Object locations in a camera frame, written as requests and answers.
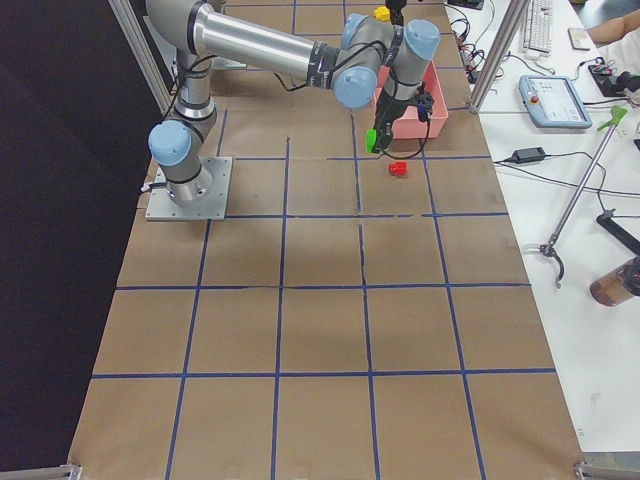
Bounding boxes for yellow two-stud block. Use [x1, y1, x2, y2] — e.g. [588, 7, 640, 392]
[373, 6, 391, 22]

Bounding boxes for black power adapter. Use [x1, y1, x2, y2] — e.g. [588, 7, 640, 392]
[510, 147, 547, 165]

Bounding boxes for aluminium frame post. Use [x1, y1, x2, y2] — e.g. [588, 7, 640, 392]
[468, 0, 529, 114]

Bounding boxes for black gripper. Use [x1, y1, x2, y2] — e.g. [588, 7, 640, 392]
[374, 84, 434, 153]

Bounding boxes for pink plastic box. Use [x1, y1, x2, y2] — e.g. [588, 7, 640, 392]
[370, 63, 450, 142]

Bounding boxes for green handled reacher grabber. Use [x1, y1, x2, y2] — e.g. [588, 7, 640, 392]
[527, 105, 629, 290]

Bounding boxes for brown glass bottle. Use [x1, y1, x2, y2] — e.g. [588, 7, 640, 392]
[589, 257, 639, 307]

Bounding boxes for smartphone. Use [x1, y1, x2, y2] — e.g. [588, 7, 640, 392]
[567, 28, 591, 51]

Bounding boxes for red single-stud block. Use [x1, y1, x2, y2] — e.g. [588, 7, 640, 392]
[387, 161, 408, 178]

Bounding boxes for white keyboard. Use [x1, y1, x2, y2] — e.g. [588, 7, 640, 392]
[520, 0, 553, 56]

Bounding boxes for teach pendant tablet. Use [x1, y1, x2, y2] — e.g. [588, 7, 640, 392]
[518, 75, 592, 129]

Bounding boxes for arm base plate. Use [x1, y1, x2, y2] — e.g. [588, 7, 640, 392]
[145, 157, 233, 221]

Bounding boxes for green two-stud block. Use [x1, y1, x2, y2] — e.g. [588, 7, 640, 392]
[365, 129, 378, 153]

